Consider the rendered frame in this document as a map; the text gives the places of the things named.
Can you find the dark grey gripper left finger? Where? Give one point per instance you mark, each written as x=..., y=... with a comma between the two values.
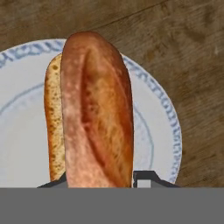
x=57, y=183

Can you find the white plate with blue rim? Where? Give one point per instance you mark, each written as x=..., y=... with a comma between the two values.
x=23, y=131

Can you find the reddish brown sausage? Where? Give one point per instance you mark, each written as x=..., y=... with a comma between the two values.
x=96, y=116

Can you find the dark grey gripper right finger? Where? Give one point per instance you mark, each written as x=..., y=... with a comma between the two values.
x=145, y=178

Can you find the golden brown bun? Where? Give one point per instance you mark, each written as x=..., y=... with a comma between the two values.
x=54, y=122

